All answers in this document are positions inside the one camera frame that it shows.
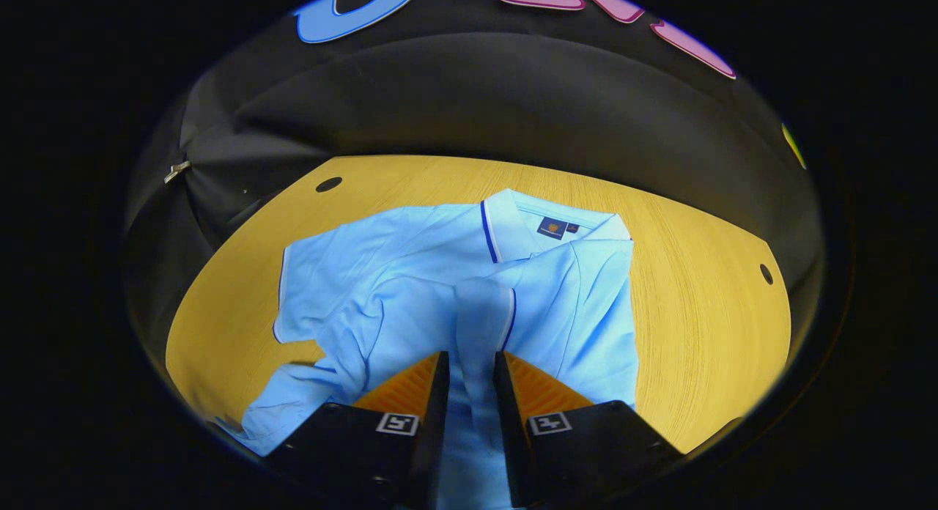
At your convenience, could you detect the light blue T-shirt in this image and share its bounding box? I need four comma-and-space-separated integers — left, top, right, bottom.
216, 188, 642, 510

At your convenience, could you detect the black backdrop cloth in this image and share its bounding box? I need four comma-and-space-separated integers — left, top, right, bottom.
121, 0, 825, 364

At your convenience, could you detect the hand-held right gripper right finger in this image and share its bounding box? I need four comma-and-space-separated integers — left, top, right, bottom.
492, 350, 687, 509

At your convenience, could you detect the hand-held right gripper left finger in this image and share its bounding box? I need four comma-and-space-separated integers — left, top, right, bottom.
262, 351, 451, 510

